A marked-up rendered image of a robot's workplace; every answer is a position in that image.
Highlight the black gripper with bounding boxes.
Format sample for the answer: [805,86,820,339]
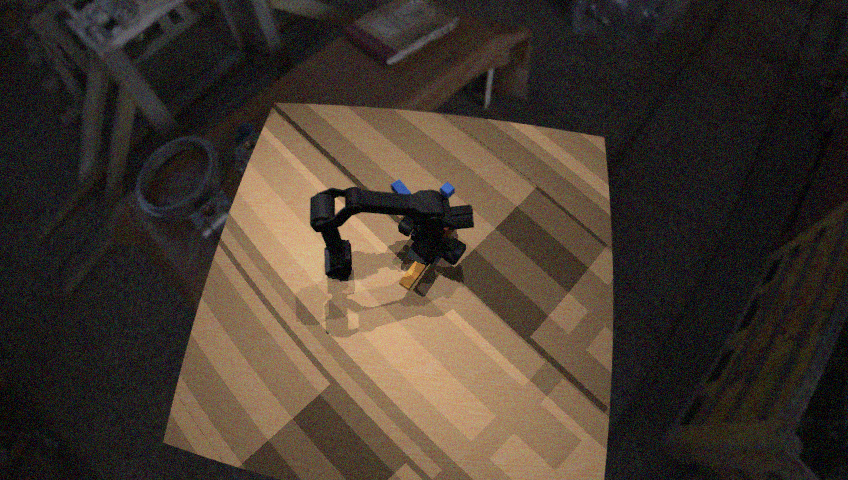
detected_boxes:
[398,216,466,265]

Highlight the blue rectangular block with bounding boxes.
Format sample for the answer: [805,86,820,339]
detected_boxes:
[391,180,411,194]

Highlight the small blue block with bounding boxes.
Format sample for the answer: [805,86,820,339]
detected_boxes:
[440,182,455,198]

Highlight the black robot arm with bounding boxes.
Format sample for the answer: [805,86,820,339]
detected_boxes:
[310,187,474,281]

